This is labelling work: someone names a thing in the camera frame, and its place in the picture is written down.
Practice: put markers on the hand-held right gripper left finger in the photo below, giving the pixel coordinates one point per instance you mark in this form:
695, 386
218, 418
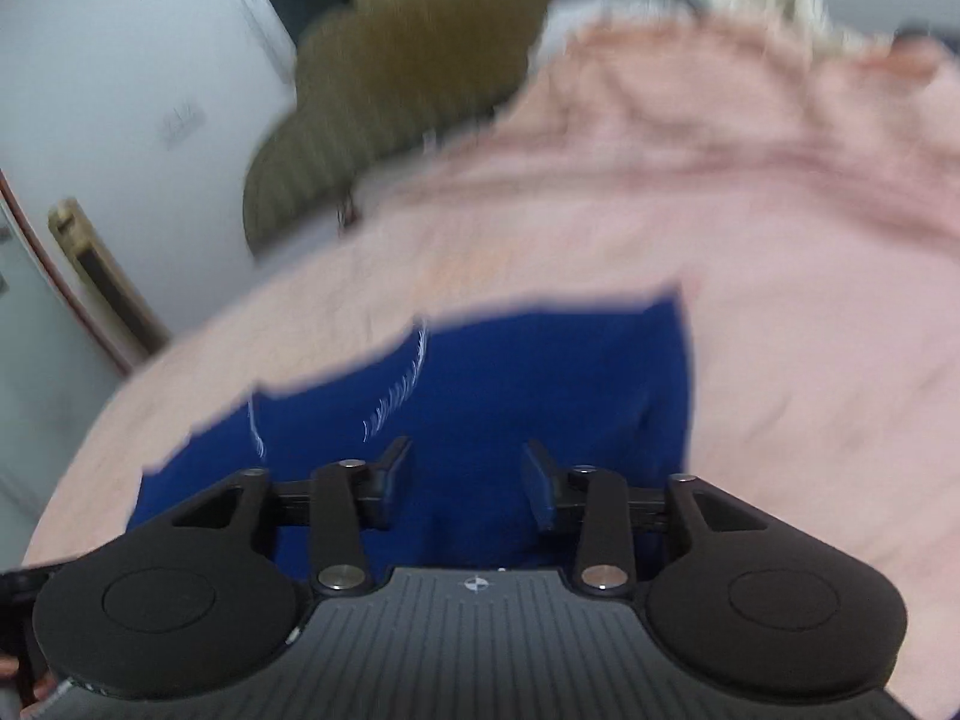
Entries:
395, 484

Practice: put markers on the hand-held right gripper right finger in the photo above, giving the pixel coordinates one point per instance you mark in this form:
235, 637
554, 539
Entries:
538, 487

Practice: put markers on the blue knit sweater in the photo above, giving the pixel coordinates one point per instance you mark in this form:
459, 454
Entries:
487, 390

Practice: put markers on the pink floral bed sheet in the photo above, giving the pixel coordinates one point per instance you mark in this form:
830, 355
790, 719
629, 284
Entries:
787, 360

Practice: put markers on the gold tower air conditioner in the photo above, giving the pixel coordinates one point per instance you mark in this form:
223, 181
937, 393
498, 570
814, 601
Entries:
105, 270

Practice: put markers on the olive green padded headboard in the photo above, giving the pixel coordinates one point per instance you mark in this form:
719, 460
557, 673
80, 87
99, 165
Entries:
405, 67

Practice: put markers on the orange blanket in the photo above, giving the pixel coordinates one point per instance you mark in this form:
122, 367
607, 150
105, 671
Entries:
712, 90

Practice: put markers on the pale blue cloth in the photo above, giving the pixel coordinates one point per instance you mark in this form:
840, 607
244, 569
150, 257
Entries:
574, 15

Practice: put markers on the red-brown door frame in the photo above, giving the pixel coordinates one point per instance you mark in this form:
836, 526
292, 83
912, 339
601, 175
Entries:
52, 270

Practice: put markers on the white wall socket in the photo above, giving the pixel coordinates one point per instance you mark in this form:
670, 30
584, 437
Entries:
184, 124

